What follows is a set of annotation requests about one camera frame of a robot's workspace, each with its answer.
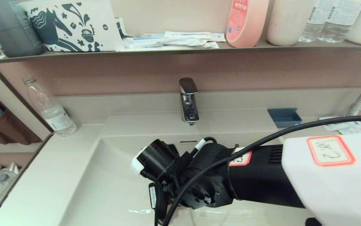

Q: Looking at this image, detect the pink lotion bottle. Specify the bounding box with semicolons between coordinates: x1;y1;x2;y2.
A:
226;0;269;48

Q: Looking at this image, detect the brown wall shelf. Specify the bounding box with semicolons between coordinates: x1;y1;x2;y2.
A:
0;38;361;66

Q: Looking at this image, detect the clear labelled water bottle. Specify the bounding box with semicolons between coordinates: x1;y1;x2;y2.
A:
317;0;361;43
298;0;326;43

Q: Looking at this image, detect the white sachet with grey print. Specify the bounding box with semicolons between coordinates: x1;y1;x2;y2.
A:
319;117;348;132

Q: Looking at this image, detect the thin black cable white plug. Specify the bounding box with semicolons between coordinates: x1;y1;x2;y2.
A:
193;137;218;154

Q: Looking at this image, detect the brown hanging pouch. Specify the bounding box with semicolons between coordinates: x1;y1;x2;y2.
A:
0;90;43;145

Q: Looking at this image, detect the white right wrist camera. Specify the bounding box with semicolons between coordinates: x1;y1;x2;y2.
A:
131;147;151;176

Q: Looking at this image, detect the clear plastic water bottle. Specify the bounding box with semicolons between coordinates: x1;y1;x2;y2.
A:
23;77;78;137

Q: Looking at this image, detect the white instruction leaflet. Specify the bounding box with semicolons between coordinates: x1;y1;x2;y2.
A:
340;121;361;134

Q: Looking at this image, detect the crumpled white plastic wrapper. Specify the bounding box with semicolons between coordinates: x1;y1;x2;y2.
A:
121;37;220;51

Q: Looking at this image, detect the blue plastic soap dish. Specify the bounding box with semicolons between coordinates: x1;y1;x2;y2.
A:
267;108;302;128

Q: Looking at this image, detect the chrome faucet spout body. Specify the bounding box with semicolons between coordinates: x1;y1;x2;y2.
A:
181;93;199;125

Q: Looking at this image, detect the cream cylindrical cup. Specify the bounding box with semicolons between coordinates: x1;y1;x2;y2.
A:
267;0;316;46

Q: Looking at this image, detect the small white sachet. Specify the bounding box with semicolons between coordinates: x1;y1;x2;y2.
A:
209;32;226;42

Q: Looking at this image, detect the white ceramic sink basin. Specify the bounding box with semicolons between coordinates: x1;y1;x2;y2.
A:
58;108;325;226

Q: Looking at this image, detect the chrome faucet lever handle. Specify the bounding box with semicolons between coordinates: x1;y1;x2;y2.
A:
179;78;198;95

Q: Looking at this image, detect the dark grey bottle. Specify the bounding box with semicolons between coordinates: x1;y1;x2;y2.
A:
0;0;44;58

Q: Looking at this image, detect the small white patterned box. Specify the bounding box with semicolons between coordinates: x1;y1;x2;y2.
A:
114;18;130;38

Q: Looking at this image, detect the white packet with blue stripe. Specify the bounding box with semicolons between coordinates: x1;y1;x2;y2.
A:
132;34;169;42

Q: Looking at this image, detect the horse pattern white box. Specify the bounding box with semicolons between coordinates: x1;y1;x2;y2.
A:
20;0;124;52

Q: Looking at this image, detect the white toothbrush packet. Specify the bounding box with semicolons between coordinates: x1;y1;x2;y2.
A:
164;31;212;40

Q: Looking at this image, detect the long smooth black cable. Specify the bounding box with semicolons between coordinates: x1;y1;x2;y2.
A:
162;116;361;226

